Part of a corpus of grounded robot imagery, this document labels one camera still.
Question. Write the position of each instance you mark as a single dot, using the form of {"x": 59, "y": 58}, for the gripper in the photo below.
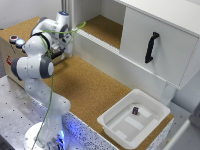
{"x": 68, "y": 45}

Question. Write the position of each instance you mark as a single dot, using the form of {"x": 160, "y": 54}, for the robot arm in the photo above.
{"x": 33, "y": 70}

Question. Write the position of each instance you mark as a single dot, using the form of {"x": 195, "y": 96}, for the white cabinet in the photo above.
{"x": 110, "y": 63}

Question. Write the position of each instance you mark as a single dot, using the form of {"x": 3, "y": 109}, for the blue button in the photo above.
{"x": 20, "y": 42}

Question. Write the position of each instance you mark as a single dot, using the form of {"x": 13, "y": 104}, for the red button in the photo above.
{"x": 13, "y": 39}

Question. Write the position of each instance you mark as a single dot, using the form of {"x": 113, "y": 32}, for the purple block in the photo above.
{"x": 135, "y": 110}

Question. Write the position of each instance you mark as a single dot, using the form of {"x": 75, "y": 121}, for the white sliding door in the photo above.
{"x": 166, "y": 56}

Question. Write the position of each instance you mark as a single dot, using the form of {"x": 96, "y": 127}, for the white plastic box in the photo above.
{"x": 123, "y": 128}

